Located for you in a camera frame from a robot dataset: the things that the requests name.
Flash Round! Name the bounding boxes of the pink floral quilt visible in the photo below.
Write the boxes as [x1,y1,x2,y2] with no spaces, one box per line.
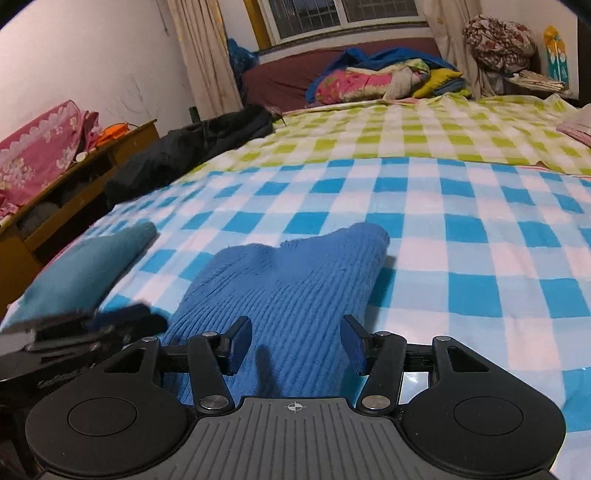
[307,69,398,106]

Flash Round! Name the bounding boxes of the maroon headboard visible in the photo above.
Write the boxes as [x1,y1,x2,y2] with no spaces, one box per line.
[240,37,444,114]

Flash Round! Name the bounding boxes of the dark board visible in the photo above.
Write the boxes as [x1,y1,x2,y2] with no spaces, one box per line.
[575,28,591,109]

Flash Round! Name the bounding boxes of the blue patterned cloth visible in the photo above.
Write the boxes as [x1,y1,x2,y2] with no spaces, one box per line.
[226,38,259,86]

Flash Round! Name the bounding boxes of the teal folded cloth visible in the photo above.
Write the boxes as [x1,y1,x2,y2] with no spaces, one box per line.
[0,222,158,333]

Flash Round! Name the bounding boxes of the stack of papers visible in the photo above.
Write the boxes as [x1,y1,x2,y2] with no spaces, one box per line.
[510,69,568,93]

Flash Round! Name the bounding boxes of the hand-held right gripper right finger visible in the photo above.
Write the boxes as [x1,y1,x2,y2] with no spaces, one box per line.
[339,315,492,414]

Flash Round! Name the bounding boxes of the pale pink cloth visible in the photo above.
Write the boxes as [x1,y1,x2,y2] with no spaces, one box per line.
[556,106,591,148]

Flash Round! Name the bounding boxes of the yellow pillow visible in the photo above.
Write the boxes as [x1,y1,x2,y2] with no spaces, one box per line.
[413,69,465,99]

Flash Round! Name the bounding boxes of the blue blanket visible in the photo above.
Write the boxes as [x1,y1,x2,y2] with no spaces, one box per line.
[318,46,465,93]

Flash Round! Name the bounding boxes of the beige curtain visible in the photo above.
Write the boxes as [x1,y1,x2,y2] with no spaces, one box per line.
[166,0,243,121]
[425,0,485,100]

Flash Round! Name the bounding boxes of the pink floral cloth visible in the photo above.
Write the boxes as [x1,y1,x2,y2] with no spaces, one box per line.
[0,99,100,220]

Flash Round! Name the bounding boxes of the yellow and blue bag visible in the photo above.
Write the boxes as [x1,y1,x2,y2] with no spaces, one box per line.
[542,25,571,90]

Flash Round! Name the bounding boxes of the blue knit sweater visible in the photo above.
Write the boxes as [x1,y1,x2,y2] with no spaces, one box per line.
[159,222,391,407]

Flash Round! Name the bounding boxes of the brown floral cloth bundle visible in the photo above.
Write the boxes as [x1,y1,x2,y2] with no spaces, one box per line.
[463,15,539,72]

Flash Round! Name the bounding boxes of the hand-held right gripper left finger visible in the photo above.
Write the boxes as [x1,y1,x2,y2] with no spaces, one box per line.
[99,316,253,414]

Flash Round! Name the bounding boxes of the barred window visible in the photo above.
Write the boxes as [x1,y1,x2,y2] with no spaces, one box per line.
[249,0,430,49]

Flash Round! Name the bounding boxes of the black jacket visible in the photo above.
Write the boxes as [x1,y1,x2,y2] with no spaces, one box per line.
[104,105,278,210]

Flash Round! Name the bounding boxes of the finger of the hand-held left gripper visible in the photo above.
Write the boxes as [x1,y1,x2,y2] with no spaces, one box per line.
[95,302,153,333]
[108,314,169,347]

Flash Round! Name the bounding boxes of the checkered bed sheet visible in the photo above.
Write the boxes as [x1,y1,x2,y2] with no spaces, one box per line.
[0,90,591,462]

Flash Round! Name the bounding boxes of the orange bag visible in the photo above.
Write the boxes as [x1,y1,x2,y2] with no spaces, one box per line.
[95,122,127,146]

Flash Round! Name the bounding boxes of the wooden desk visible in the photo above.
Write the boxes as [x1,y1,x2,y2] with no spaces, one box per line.
[0,119,160,308]

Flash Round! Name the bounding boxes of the pale grey cloth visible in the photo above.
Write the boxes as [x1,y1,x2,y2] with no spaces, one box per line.
[385,69,426,100]

